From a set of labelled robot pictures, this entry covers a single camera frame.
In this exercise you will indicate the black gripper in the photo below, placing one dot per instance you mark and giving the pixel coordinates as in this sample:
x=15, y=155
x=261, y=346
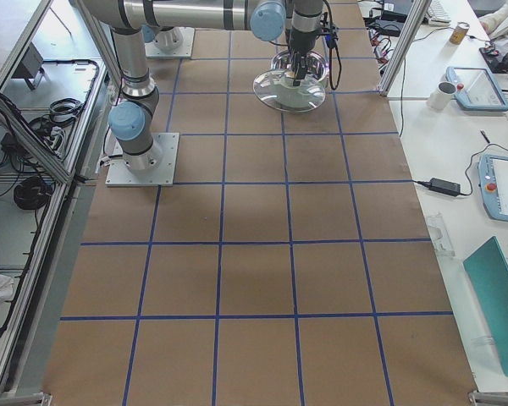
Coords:
x=299, y=43

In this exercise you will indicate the glass pot lid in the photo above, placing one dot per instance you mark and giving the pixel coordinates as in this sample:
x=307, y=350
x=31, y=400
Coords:
x=278, y=89

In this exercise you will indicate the white mug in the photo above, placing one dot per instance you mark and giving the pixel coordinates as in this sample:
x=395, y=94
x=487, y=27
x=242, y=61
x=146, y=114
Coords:
x=441, y=96

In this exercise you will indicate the yellow drink can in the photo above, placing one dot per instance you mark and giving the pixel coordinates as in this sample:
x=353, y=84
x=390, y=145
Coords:
x=459, y=33

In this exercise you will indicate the far blue teach pendant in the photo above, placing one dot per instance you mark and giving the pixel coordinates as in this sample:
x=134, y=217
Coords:
x=477, y=89

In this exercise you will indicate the blue teach pendant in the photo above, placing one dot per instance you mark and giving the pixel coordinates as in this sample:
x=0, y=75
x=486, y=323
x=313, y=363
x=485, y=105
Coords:
x=493, y=176
x=477, y=89

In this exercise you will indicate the black table power adapter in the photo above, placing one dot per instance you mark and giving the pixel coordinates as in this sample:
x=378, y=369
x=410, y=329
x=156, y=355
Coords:
x=444, y=187

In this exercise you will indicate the near blue teach pendant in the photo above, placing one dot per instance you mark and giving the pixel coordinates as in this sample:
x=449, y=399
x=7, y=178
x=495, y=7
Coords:
x=493, y=176

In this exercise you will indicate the green notebook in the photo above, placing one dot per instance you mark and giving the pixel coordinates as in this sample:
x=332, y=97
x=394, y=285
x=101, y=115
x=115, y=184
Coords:
x=487, y=269

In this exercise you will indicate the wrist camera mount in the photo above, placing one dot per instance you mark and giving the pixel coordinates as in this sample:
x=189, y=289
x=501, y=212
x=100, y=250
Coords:
x=330, y=36

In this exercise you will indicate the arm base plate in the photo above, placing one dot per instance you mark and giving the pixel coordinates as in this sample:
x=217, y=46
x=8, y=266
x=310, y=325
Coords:
x=171, y=44
x=153, y=168

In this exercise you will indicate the aluminium frame post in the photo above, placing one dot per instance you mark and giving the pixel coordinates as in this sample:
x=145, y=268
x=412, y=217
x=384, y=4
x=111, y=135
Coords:
x=407, y=35

